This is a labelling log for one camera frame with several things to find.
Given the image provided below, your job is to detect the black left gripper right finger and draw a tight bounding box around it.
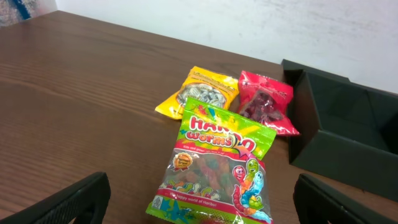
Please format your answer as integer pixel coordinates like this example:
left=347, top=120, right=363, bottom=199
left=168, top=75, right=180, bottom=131
left=293, top=173, right=397, bottom=224

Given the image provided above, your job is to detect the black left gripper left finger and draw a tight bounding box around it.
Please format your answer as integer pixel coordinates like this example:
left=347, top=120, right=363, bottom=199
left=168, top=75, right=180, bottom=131
left=1, top=172, right=111, bottom=224

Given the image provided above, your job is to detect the black box with lid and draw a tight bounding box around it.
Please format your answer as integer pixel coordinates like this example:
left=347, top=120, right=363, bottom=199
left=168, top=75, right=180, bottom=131
left=281, top=59, right=397, bottom=201

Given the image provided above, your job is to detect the Haribo worms candy bag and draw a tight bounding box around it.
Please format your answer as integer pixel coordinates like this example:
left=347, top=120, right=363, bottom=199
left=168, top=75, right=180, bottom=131
left=146, top=98, right=276, bottom=224

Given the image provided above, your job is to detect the red Hacks candy bag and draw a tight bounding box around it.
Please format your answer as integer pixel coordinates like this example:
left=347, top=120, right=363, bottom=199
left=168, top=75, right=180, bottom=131
left=238, top=70, right=300, bottom=136

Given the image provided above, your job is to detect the yellow Hacks candy bag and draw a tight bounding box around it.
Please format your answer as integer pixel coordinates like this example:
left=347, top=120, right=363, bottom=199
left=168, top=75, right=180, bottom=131
left=155, top=66, right=239, bottom=119

